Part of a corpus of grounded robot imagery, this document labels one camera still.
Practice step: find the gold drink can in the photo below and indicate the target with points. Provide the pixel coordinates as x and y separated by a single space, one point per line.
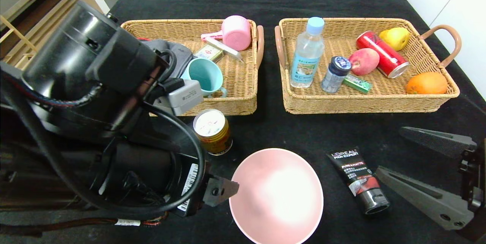
214 134

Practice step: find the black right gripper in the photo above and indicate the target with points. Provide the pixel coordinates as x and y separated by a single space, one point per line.
470 172

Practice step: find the pink measuring cup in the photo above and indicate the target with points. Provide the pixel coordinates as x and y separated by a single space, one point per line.
237 35

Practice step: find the green gum pack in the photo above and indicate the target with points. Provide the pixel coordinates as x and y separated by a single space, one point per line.
358 84

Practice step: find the teal mug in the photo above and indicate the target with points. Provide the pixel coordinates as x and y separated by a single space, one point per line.
207 75

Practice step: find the clear water bottle blue cap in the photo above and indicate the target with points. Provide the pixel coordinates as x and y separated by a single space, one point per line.
305 62

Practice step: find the small green tin box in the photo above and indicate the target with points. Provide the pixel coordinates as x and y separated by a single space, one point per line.
209 53

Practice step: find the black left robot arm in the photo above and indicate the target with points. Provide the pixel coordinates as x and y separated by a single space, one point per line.
83 46

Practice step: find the silver tube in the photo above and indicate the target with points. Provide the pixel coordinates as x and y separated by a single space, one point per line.
224 48

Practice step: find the red apple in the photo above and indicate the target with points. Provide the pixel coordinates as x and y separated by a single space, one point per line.
364 63

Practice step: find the grey towel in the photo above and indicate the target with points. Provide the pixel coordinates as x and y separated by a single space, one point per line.
178 56

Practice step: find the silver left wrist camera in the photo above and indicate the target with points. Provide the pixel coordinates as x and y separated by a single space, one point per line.
182 96

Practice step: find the pink bowl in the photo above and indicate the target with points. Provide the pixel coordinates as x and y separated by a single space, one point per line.
275 198

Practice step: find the yellow pear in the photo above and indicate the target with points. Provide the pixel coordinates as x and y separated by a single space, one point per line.
396 39

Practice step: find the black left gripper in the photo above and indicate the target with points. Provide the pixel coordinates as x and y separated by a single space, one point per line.
191 184

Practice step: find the red soda can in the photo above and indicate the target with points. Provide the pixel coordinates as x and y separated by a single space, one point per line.
383 56

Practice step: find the black face wash tube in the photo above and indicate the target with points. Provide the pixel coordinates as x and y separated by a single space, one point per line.
357 175

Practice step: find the orange fruit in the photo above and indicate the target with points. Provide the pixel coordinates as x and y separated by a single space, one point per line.
427 83

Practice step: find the light wooden rack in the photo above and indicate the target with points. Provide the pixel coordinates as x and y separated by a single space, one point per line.
22 38

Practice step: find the small bottle dark blue cap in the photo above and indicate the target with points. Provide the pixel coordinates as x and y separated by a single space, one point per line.
334 79

